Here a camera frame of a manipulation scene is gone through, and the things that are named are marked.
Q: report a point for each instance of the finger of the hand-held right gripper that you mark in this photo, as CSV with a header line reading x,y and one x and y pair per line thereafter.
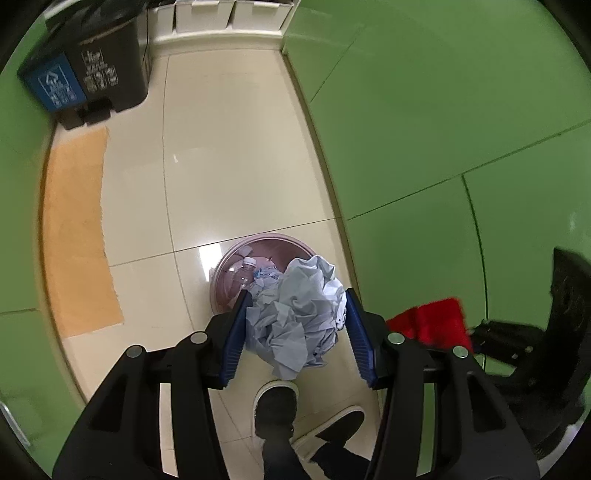
x,y
508,339

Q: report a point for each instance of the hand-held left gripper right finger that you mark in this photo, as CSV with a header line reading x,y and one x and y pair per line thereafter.
x,y
361,337

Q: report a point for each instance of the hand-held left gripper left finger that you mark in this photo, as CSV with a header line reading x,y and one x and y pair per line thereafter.
x,y
235,337

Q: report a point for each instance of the pink round waste bin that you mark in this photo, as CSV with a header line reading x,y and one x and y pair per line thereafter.
x,y
231,295

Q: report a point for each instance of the blue-grey paper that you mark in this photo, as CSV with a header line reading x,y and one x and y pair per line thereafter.
x,y
295,314

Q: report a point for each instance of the red cloth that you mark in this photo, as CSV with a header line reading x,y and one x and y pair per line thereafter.
x,y
434,323

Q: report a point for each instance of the clear plastic bottle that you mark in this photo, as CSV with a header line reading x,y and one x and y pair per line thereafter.
x,y
244,272

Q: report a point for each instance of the person's left shoe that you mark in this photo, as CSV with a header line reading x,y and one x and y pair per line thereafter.
x,y
276,408

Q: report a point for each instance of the person's shoe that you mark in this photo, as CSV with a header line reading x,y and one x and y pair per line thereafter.
x,y
276,408
337,429

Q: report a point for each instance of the person's right shoe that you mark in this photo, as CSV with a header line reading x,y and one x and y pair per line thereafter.
x,y
337,429

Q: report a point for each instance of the person's dark trouser leg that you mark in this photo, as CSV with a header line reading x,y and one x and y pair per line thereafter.
x,y
286,461

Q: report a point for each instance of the orange floor mat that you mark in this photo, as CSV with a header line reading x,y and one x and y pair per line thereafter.
x,y
74,230

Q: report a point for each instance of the green glossy cabinet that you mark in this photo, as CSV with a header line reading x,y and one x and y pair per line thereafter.
x,y
438,115

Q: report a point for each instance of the black pedal bin blue label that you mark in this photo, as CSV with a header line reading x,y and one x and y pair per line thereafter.
x,y
111,69

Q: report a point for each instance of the white storage box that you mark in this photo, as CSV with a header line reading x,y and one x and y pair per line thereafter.
x,y
205,14
263,13
165,18

